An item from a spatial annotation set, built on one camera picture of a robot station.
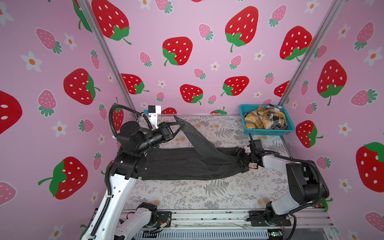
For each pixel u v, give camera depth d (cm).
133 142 44
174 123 56
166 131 49
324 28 75
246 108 115
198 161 93
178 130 55
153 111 52
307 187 46
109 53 84
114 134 41
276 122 100
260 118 107
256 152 75
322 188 40
